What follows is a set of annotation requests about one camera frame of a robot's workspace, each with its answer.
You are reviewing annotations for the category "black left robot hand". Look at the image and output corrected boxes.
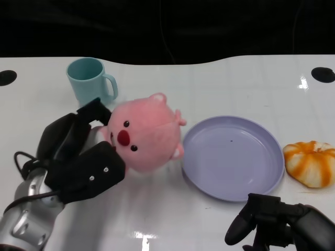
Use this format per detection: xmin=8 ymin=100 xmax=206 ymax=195
xmin=36 ymin=97 xmax=128 ymax=205

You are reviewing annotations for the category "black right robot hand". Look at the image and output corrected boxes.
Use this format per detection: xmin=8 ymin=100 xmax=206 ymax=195
xmin=225 ymin=193 xmax=335 ymax=251

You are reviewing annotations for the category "pink plush beaver doll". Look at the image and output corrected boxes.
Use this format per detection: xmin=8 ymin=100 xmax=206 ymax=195
xmin=91 ymin=92 xmax=187 ymax=174

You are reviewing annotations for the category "lavender plastic plate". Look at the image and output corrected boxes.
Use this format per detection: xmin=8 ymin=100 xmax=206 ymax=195
xmin=181 ymin=116 xmax=285 ymax=202

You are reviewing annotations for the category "orange white pumpkin bun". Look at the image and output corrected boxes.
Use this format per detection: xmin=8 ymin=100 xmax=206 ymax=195
xmin=282 ymin=140 xmax=335 ymax=188

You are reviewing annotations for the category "teal plastic mug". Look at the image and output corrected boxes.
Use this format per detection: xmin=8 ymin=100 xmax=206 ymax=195
xmin=66 ymin=58 xmax=119 ymax=106

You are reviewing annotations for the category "black round table grommet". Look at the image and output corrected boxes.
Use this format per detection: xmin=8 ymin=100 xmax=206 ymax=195
xmin=311 ymin=67 xmax=335 ymax=83
xmin=0 ymin=70 xmax=18 ymax=86

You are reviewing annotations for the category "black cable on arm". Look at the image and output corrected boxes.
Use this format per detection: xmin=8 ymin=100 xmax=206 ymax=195
xmin=4 ymin=151 xmax=61 ymax=213

